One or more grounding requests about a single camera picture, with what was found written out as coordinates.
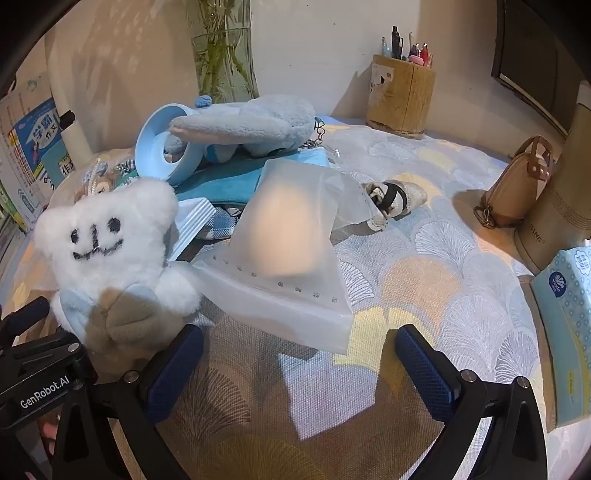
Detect light blue packet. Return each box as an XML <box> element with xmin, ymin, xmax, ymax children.
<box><xmin>277</xmin><ymin>148</ymin><xmax>331</xmax><ymax>170</ymax></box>

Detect white bear plush toy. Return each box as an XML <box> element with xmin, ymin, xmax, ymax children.
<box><xmin>33</xmin><ymin>178</ymin><xmax>204</xmax><ymax>358</ymax></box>

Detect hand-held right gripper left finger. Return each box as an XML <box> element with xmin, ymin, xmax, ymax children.
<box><xmin>52</xmin><ymin>324</ymin><xmax>206</xmax><ymax>480</ymax></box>

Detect bunch of pens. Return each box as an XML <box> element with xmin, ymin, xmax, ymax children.
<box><xmin>381</xmin><ymin>25</ymin><xmax>435</xmax><ymax>68</ymax></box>

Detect small striped fabric toy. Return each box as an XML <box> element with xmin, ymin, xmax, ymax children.
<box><xmin>362</xmin><ymin>179</ymin><xmax>428</xmax><ymax>232</ymax></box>

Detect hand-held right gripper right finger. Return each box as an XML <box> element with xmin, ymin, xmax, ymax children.
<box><xmin>394</xmin><ymin>324</ymin><xmax>549</xmax><ymax>480</ymax></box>

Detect beige cylindrical appliance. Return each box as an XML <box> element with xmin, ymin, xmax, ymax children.
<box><xmin>515</xmin><ymin>99</ymin><xmax>591</xmax><ymax>278</ymax></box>

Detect small brown doll keychain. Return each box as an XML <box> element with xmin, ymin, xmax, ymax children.
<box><xmin>76</xmin><ymin>157</ymin><xmax>139</xmax><ymax>204</ymax></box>

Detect grey blue plush dog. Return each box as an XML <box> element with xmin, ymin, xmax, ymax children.
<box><xmin>164</xmin><ymin>93</ymin><xmax>319</xmax><ymax>164</ymax></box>

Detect cardboard pen holder with pens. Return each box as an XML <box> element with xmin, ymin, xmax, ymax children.
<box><xmin>367</xmin><ymin>54</ymin><xmax>437</xmax><ymax>140</ymax></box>

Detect green plant stems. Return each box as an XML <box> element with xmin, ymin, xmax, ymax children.
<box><xmin>198</xmin><ymin>0</ymin><xmax>254</xmax><ymax>100</ymax></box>

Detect dark monitor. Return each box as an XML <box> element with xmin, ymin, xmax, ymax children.
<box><xmin>490</xmin><ymin>0</ymin><xmax>591</xmax><ymax>139</ymax></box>

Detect light blue plastic ring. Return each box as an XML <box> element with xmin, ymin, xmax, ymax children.
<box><xmin>135</xmin><ymin>104</ymin><xmax>206</xmax><ymax>183</ymax></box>

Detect brown mini handbag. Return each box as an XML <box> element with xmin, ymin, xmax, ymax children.
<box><xmin>475</xmin><ymin>135</ymin><xmax>555</xmax><ymax>229</ymax></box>

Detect white pleated face mask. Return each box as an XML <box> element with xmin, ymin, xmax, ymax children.
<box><xmin>170</xmin><ymin>196</ymin><xmax>218</xmax><ymax>260</ymax></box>

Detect teal cloth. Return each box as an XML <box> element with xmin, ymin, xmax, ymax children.
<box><xmin>175</xmin><ymin>157</ymin><xmax>269</xmax><ymax>206</ymax></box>

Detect glass vase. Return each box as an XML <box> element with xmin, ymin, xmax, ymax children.
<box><xmin>191</xmin><ymin>0</ymin><xmax>259</xmax><ymax>104</ymax></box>

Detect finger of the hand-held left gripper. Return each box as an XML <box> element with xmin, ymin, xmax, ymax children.
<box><xmin>0</xmin><ymin>296</ymin><xmax>51</xmax><ymax>344</ymax></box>

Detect blue plaid cloth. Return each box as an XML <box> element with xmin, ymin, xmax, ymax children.
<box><xmin>203</xmin><ymin>205</ymin><xmax>243</xmax><ymax>241</ymax></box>

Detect row of books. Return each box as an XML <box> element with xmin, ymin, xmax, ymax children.
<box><xmin>0</xmin><ymin>88</ymin><xmax>79</xmax><ymax>236</ymax></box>

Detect blue tissue pack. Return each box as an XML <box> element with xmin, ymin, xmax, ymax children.
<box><xmin>529</xmin><ymin>247</ymin><xmax>591</xmax><ymax>433</ymax></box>

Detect fan patterned tablecloth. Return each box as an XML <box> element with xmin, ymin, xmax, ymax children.
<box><xmin>0</xmin><ymin>113</ymin><xmax>591</xmax><ymax>480</ymax></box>

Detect frosted zip bag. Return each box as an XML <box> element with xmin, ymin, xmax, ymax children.
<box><xmin>191</xmin><ymin>159</ymin><xmax>379</xmax><ymax>356</ymax></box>

